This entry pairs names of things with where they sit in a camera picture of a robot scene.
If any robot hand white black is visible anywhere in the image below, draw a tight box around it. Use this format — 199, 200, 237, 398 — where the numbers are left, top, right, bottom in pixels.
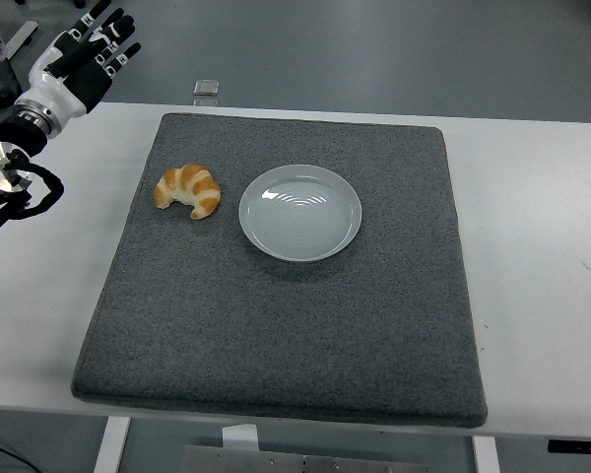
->
27, 0, 143, 119

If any golden croissant bread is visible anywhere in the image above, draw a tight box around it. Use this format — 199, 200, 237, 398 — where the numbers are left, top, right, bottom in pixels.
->
153, 163, 223, 221

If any white round plate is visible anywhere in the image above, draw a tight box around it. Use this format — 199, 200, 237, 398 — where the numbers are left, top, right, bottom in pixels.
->
237, 164, 363, 263

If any grey felt mat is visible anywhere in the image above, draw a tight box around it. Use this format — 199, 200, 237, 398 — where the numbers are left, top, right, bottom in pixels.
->
70, 112, 490, 429

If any white table leg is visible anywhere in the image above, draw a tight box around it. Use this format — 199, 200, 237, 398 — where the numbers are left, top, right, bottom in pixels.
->
472, 435, 500, 473
93, 416, 132, 473

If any black table control panel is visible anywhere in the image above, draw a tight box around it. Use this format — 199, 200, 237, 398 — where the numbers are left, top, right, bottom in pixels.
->
547, 439, 591, 455

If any black floor cable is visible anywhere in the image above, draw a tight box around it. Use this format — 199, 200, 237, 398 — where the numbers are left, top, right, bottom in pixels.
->
0, 438, 45, 473

